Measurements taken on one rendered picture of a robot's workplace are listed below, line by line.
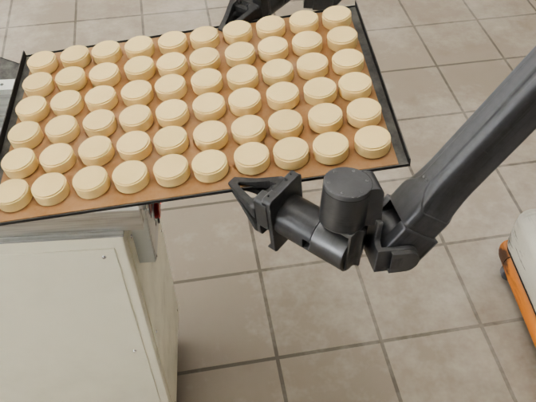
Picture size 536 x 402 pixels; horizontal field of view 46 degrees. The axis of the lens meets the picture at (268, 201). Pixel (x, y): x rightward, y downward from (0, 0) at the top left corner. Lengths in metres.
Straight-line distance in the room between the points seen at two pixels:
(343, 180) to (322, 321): 1.17
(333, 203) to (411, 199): 0.11
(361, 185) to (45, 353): 0.80
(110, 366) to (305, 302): 0.74
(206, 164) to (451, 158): 0.33
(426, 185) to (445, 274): 1.27
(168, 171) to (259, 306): 1.06
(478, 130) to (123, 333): 0.78
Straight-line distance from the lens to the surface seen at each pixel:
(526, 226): 1.88
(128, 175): 0.90
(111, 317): 1.20
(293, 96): 0.96
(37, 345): 1.31
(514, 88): 0.74
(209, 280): 1.95
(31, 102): 1.09
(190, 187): 0.88
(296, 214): 0.79
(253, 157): 0.88
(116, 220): 0.99
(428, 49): 2.88
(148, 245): 1.10
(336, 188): 0.72
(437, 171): 0.76
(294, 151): 0.87
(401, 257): 0.78
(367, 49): 1.08
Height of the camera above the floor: 1.61
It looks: 49 degrees down
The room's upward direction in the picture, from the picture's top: straight up
